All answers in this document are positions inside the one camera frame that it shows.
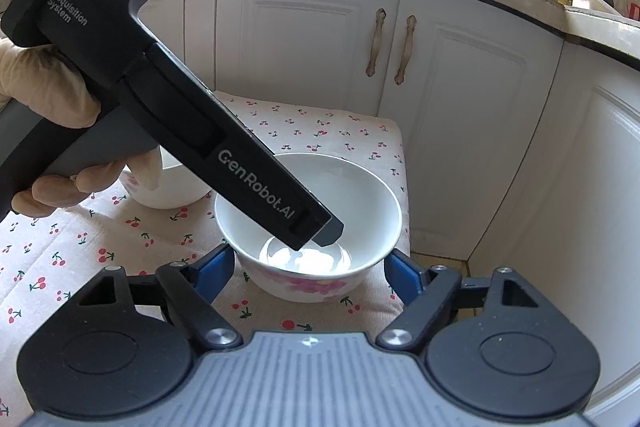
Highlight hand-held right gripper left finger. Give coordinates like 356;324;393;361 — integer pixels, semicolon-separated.
75;243;242;349

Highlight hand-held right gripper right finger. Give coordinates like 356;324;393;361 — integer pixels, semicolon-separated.
376;248;542;350

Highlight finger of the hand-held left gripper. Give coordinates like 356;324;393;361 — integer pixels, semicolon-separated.
288;204;346;253

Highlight white bowl pink flowers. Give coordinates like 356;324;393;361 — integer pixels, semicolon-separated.
214;153;404;304

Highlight person's left hand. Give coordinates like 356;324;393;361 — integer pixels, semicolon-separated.
0;42;164;219

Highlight white cabinet door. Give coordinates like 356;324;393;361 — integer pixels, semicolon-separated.
467;42;640;408
135;0;219;94
214;0;403;188
378;0;567;260

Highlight white ceramic bowl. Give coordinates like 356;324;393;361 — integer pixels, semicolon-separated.
121;146;214;210

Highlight cherry print tablecloth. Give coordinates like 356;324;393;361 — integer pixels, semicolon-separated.
0;89;411;413

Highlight white plastic tray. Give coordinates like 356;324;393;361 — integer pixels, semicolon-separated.
569;0;640;28

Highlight bronze cabinet handle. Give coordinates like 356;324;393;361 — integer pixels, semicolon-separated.
394;15;418;85
365;8;388;76

